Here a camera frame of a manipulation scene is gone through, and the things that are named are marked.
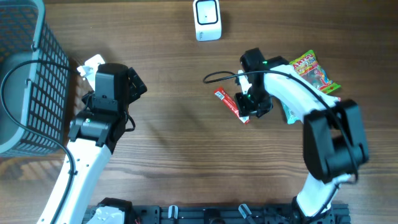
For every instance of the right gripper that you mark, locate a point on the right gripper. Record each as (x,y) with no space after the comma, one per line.
(245,110)

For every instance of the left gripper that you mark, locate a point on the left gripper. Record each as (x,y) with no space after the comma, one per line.
(134,93)

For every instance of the light blue white packet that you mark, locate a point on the light blue white packet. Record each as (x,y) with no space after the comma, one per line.
(289,114)

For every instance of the red snack bar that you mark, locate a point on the red snack bar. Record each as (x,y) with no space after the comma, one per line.
(230,104)

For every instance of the green candy bag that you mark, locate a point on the green candy bag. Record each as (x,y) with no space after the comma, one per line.
(309,69)

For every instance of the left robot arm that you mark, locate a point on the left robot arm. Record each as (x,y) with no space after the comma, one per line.
(93,135)

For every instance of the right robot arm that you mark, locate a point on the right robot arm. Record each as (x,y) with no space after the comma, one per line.
(334,142)

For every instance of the white barcode scanner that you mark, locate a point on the white barcode scanner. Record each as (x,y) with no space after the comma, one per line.
(207,19)

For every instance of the grey plastic shopping basket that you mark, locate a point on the grey plastic shopping basket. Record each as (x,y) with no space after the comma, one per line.
(36,93)

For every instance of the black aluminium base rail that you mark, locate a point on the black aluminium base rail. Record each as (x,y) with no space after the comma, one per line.
(273,213)

